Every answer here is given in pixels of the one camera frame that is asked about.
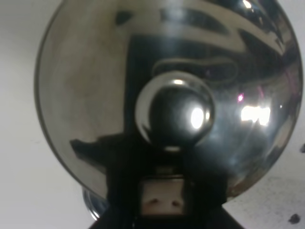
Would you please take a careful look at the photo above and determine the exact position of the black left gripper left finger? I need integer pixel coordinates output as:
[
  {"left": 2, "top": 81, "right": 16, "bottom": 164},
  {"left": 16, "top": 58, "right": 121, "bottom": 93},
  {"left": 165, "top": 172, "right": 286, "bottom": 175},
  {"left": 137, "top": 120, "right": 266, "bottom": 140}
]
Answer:
[{"left": 89, "top": 207, "right": 133, "bottom": 229}]

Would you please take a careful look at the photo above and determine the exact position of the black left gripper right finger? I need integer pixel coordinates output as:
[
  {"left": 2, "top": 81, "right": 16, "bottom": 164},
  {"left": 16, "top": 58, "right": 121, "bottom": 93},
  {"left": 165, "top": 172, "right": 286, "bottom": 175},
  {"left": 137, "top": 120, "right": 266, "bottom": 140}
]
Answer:
[{"left": 197, "top": 206, "right": 243, "bottom": 229}]

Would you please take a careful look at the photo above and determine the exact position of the stainless steel teapot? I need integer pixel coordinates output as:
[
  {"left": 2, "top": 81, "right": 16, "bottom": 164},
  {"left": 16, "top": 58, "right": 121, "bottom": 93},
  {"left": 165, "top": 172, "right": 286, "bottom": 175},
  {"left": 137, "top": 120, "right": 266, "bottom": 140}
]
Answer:
[{"left": 35, "top": 0, "right": 303, "bottom": 218}]

